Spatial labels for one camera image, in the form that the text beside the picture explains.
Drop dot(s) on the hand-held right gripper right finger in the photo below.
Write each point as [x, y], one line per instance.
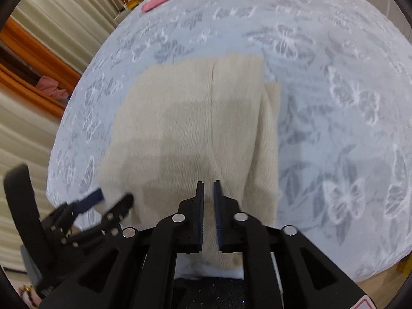
[218, 212]

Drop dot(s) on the beige curtain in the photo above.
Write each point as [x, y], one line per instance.
[58, 13]

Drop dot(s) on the person's left hand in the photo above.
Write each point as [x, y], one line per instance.
[30, 296]

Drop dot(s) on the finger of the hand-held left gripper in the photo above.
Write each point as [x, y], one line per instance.
[120, 204]
[91, 198]

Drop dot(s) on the pink folded cloth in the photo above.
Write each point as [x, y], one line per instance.
[157, 2]

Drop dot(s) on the beige sweater with black hearts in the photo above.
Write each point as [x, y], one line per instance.
[193, 119]

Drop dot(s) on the pink clothes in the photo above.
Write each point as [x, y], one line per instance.
[50, 87]

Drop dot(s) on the grey butterfly print bedspread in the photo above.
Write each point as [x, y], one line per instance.
[322, 70]

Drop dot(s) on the white nightstand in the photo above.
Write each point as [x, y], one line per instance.
[124, 14]

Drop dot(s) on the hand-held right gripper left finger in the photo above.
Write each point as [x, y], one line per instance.
[200, 212]

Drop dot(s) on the orange curtain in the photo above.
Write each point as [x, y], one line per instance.
[19, 32]

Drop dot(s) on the yellow box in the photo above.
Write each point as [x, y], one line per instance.
[134, 2]

